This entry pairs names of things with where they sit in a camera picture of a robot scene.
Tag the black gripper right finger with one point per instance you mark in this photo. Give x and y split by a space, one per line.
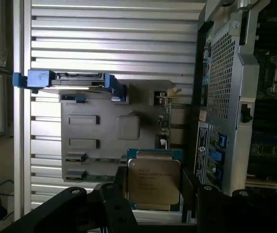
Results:
211 211

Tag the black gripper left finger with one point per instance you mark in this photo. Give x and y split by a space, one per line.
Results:
109 213

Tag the white label sticker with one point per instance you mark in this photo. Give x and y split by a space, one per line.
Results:
202 153

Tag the grey parts rack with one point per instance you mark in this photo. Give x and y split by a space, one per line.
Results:
99 126

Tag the green motherboard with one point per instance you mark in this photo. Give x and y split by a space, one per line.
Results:
271 136

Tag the black case latch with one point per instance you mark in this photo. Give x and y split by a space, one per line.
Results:
246 113

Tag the green graphics card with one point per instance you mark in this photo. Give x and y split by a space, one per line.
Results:
165 116

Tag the disk drive with blue carrier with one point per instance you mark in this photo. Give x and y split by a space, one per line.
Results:
75 78

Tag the silver open PC case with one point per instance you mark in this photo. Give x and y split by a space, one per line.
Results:
225 72

